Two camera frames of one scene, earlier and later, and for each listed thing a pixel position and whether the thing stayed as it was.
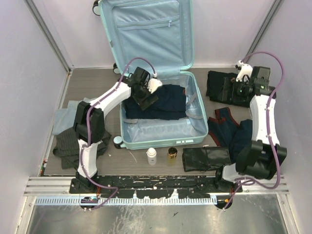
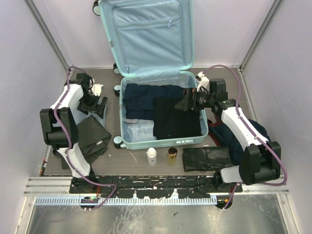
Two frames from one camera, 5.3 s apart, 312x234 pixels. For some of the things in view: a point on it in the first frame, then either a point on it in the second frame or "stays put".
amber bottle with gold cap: (172, 155) stays put
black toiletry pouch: (206, 158) stays put
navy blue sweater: (171, 105) stays put
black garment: (219, 88) to (170, 123)
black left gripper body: (143, 89) to (89, 102)
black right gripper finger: (227, 95) to (183, 105)
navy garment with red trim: (227, 133) stays put
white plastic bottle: (151, 156) stays put
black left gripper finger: (149, 103) to (100, 108)
